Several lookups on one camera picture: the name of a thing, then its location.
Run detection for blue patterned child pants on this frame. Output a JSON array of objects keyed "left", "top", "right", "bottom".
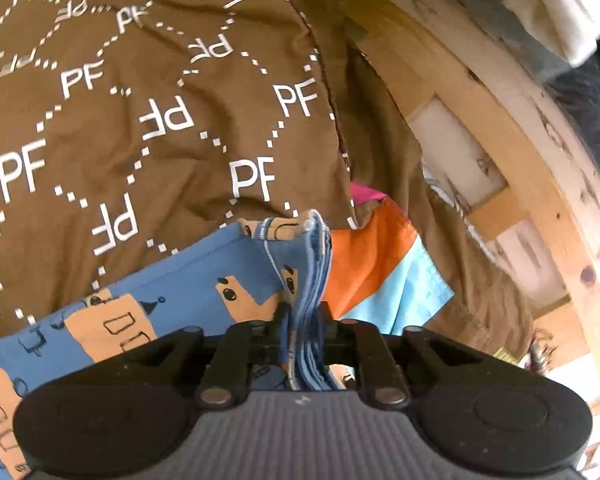
[{"left": 0, "top": 210, "right": 336, "bottom": 479}]

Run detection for orange and blue striped sheet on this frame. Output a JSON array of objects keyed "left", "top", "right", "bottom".
[{"left": 323, "top": 183, "right": 454, "bottom": 335}]

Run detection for brown PF patterned blanket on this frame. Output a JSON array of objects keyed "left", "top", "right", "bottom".
[{"left": 0, "top": 0, "right": 532, "bottom": 356}]

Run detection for wooden bed frame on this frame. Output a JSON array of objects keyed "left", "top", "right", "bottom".
[{"left": 344, "top": 0, "right": 600, "bottom": 414}]

